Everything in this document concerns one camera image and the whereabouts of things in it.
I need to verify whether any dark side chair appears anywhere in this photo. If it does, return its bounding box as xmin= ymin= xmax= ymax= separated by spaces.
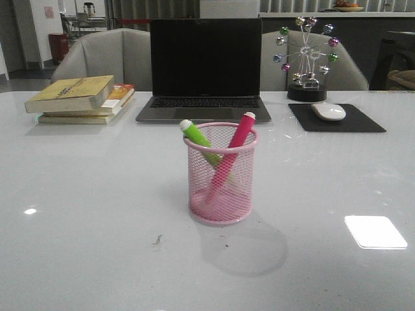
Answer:
xmin=370 ymin=31 xmax=414 ymax=90

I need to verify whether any grey open laptop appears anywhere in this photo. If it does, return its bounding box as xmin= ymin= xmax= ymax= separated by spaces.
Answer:
xmin=136 ymin=17 xmax=271 ymax=124

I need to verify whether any fruit bowl on counter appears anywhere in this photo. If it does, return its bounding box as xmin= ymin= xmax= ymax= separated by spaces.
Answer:
xmin=333 ymin=0 xmax=363 ymax=12

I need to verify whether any grey left armchair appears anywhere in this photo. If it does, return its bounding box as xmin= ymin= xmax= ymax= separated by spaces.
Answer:
xmin=51 ymin=28 xmax=152 ymax=91

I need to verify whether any red trash bin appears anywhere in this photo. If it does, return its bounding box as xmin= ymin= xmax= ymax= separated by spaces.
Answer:
xmin=48 ymin=33 xmax=69 ymax=65

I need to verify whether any pink marker pen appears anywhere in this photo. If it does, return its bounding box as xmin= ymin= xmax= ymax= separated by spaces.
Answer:
xmin=206 ymin=111 xmax=255 ymax=205

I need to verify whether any cream bottom book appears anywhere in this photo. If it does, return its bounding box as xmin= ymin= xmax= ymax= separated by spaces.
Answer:
xmin=38 ymin=95 xmax=133 ymax=124

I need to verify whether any ferris wheel desk toy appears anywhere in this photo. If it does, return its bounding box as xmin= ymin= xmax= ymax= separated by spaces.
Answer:
xmin=273 ymin=16 xmax=340 ymax=102

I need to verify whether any yellow top book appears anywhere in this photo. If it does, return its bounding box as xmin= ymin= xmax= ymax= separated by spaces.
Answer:
xmin=25 ymin=75 xmax=114 ymax=113

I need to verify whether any green marker pen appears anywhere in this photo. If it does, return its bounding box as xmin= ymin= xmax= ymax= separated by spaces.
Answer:
xmin=179 ymin=119 xmax=237 ymax=185

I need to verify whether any orange middle book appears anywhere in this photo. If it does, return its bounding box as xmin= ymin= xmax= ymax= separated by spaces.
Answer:
xmin=44 ymin=84 xmax=135 ymax=117

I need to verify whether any pink mesh pen holder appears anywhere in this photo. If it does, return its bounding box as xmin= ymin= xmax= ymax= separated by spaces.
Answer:
xmin=184 ymin=122 xmax=258 ymax=225

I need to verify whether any black mouse pad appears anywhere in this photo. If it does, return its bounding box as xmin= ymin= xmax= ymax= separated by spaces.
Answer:
xmin=289 ymin=104 xmax=386 ymax=133

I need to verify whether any white computer mouse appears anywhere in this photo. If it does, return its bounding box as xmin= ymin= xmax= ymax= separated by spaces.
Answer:
xmin=311 ymin=102 xmax=346 ymax=121

